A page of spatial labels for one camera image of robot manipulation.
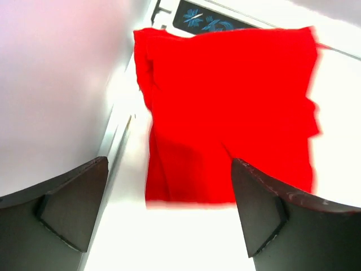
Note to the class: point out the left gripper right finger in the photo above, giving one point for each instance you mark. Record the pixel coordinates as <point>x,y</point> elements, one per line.
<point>285,228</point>

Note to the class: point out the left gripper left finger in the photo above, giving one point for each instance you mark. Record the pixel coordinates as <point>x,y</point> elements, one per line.
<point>49,226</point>

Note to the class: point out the red t shirt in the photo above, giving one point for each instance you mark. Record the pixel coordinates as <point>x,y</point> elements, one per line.
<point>218,96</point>

